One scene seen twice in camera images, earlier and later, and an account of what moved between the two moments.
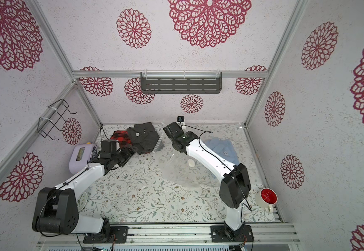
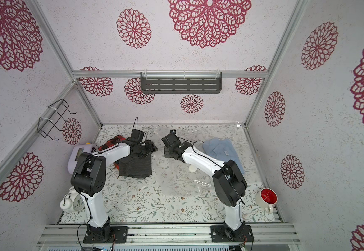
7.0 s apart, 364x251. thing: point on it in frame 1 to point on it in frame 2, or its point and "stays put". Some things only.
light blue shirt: (224, 149) stays put
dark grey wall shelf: (203, 81) stays put
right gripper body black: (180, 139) to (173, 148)
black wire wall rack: (45, 125) stays put
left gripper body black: (121, 157) to (145, 150)
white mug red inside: (266, 197) stays put
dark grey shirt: (144, 137) to (136, 167)
